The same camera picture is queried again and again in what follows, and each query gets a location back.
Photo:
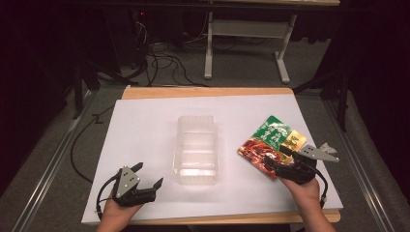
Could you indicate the clear plastic container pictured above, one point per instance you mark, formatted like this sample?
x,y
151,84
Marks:
x,y
196,151

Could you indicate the white metal desk frame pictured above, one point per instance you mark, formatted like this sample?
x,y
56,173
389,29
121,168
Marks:
x,y
251,27

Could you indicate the person's right hand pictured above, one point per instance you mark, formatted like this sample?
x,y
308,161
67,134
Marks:
x,y
304,193

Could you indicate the person's left hand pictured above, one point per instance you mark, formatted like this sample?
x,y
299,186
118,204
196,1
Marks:
x,y
116,214

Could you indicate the metal floor rail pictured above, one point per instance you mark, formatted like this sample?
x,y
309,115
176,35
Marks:
x,y
357,167
48,174

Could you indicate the white paper sheet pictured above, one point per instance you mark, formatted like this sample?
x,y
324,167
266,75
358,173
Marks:
x,y
145,135

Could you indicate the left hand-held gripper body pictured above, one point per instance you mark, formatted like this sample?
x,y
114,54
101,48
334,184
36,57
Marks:
x,y
127,183

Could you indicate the dark computer tower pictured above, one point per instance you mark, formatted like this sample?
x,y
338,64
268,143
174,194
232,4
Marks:
x,y
125,38

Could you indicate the black metal stand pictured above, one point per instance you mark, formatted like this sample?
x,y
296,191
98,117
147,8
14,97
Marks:
x,y
341,96
79,90

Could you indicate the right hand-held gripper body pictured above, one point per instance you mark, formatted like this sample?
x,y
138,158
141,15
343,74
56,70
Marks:
x,y
303,170

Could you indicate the green and red snack packet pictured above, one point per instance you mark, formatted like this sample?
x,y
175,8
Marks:
x,y
269,138

